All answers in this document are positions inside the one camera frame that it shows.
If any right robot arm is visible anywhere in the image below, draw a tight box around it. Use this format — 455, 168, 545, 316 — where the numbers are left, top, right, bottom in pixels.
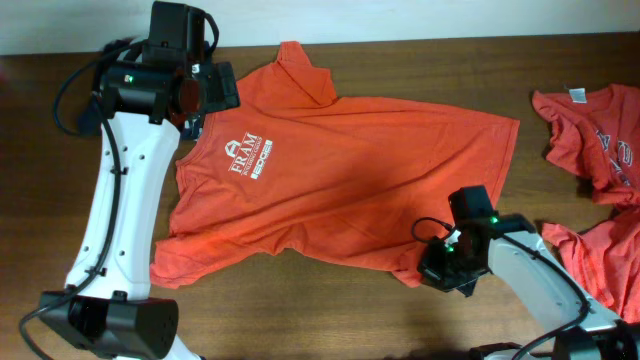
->
417, 185, 639, 360

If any folded dark navy garment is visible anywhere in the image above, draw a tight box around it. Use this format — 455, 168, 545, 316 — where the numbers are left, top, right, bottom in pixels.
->
74, 38, 206, 141

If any red soccer t-shirt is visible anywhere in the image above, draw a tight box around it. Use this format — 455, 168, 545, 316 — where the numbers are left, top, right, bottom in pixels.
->
532, 84, 639, 323

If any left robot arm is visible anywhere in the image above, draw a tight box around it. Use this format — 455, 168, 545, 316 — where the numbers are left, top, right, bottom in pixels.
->
33, 1, 240, 359

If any red FRAM t-shirt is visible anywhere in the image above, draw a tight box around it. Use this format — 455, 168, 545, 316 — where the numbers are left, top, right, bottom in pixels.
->
150, 42, 519, 288

